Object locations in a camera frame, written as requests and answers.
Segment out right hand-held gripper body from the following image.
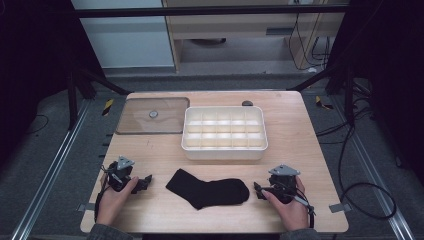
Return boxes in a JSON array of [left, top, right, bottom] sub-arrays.
[[267, 163, 301, 205]]

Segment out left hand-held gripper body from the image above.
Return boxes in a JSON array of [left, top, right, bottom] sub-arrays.
[[107, 155, 136, 193]]

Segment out black sock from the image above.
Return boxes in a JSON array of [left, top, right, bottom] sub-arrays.
[[165, 168, 251, 211]]

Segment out white divided storage box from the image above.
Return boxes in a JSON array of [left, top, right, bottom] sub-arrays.
[[180, 105, 269, 161]]

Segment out person's left hand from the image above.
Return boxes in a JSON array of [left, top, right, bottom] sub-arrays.
[[95, 175, 140, 228]]

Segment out person's right hand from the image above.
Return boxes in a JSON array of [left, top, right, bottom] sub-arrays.
[[261, 175, 310, 232]]

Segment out grey tape piece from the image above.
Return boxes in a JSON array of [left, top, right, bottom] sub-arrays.
[[76, 202, 96, 213], [328, 202, 353, 214]]

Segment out transparent box lid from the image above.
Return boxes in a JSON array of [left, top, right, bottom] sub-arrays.
[[115, 96, 191, 136]]

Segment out yellow black striped tape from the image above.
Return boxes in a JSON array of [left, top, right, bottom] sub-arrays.
[[101, 98, 115, 117], [314, 95, 334, 111]]

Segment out black stand legs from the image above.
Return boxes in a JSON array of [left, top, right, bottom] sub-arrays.
[[286, 63, 356, 126], [65, 64, 133, 132]]

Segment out white cabinet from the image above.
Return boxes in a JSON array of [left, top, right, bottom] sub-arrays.
[[70, 0, 177, 70]]

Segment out black curtain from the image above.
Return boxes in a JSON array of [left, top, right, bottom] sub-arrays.
[[328, 0, 424, 184], [0, 0, 108, 168]]

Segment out light wooden desk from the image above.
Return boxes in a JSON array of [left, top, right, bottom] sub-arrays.
[[161, 0, 349, 73]]

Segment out black horizontal bar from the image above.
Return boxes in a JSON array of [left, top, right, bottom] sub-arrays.
[[73, 4, 350, 19]]

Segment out left hand-held gripper cable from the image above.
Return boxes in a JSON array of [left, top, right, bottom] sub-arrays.
[[94, 164, 113, 223]]

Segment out hand-held gripper cable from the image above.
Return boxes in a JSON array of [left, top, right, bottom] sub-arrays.
[[94, 164, 113, 223], [283, 186, 317, 230]]

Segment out right hand-held gripper cable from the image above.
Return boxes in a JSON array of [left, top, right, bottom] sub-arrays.
[[283, 186, 317, 230]]

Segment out metal floor rail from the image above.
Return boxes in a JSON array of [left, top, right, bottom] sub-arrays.
[[331, 94, 416, 240], [10, 99, 92, 240]]

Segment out black floor cable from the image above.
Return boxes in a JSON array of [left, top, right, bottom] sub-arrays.
[[314, 113, 398, 221]]

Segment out black hanging cables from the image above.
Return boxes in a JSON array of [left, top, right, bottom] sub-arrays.
[[287, 12, 332, 72]]

